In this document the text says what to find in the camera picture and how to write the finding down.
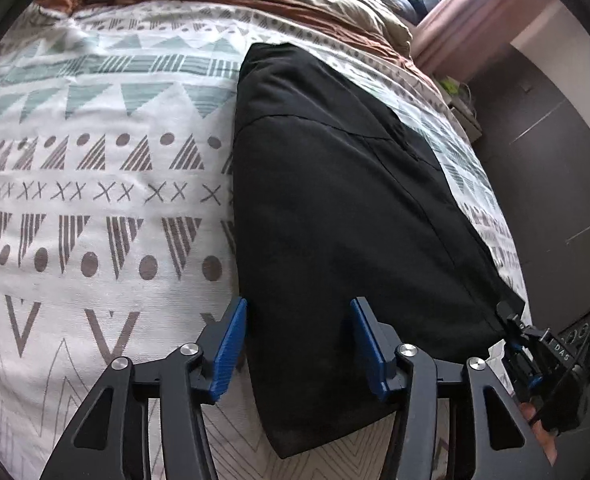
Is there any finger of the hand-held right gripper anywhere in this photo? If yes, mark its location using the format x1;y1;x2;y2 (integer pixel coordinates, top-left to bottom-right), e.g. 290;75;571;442
496;302;546;345
502;340;547;405

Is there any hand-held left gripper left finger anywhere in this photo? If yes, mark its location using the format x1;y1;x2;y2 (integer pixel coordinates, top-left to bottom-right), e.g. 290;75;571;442
40;296;249;480

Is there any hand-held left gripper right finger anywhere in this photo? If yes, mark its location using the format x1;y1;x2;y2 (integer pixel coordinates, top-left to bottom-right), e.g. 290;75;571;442
349;296;559;480

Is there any black garment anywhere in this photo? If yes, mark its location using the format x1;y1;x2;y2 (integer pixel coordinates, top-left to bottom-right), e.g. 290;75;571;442
231;41;526;461

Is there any person's right hand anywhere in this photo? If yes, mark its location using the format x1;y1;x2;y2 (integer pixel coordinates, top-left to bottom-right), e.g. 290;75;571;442
519;401;559;467

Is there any white cardboard box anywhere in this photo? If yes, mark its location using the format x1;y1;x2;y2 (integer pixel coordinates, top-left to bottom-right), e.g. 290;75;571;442
449;94;484;145

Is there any patterned white bed blanket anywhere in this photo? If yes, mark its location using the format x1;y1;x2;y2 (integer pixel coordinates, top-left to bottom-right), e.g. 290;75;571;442
0;0;532;480

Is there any green item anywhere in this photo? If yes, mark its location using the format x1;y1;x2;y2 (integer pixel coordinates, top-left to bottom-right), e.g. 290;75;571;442
437;76;465;97

